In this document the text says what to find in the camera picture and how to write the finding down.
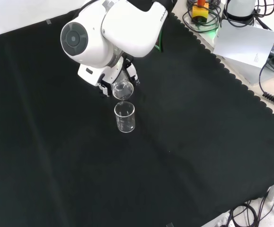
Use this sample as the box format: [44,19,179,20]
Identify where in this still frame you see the white black-banded cylinder base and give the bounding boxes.
[223,0,256,24]

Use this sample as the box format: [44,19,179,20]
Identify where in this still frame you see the clear glass graduated beaker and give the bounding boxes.
[114,101,136,133]

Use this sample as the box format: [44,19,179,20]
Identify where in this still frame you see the black thin cable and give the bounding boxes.
[256,192,274,227]

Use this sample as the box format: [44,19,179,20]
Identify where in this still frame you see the pale board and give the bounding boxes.
[212,19,274,69]

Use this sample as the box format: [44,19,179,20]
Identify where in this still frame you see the black green arm cable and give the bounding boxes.
[154,29,164,53]

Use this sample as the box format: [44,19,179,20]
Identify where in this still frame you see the black looped cable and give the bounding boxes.
[229,202,258,227]

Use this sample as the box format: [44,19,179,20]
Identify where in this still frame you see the black tripod leg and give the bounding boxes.
[253,10,272,31]

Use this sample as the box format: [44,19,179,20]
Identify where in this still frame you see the black scalloped bench cloth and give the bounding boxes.
[0,0,274,227]

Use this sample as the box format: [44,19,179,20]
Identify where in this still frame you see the black cable with ribbed connector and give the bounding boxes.
[259,52,274,107]

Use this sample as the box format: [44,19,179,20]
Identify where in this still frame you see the clear glass beaker with spout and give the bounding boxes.
[111,70,134,101]

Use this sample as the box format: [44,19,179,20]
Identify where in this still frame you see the yellow stop button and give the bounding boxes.
[190,0,210,24]

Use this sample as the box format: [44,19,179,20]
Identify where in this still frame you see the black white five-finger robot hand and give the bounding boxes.
[97,59,141,98]

